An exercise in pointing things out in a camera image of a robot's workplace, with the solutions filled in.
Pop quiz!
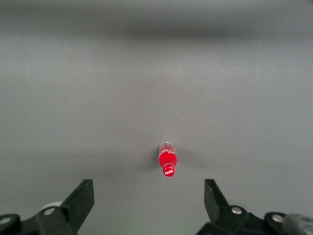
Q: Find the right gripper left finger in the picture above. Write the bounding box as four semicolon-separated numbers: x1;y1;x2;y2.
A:
0;179;95;235

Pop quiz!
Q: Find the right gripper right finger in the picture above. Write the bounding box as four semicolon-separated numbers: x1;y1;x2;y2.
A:
195;178;301;235

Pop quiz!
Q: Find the red cola bottle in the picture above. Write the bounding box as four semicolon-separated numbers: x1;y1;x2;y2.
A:
157;141;178;178

